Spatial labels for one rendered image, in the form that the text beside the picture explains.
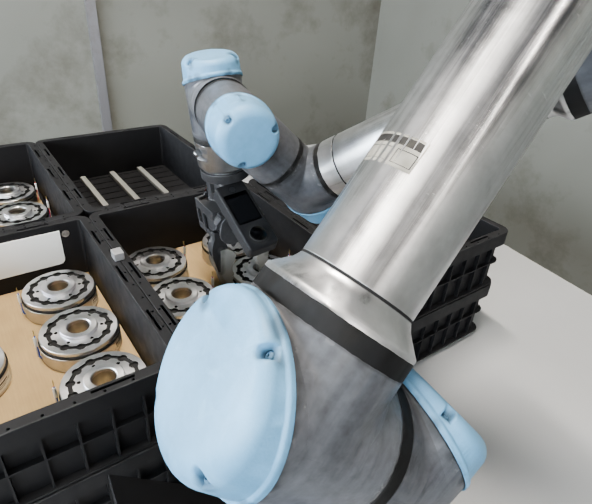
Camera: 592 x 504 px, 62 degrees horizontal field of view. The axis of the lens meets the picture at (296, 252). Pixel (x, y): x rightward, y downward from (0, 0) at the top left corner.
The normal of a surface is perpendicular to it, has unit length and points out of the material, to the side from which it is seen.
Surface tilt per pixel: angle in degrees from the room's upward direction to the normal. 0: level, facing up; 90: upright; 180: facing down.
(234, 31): 90
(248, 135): 91
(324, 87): 90
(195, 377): 55
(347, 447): 81
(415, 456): 64
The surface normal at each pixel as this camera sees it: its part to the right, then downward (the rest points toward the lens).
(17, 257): 0.58, 0.45
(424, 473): 0.67, 0.06
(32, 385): 0.06, -0.85
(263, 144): 0.36, 0.52
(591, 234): -0.87, 0.21
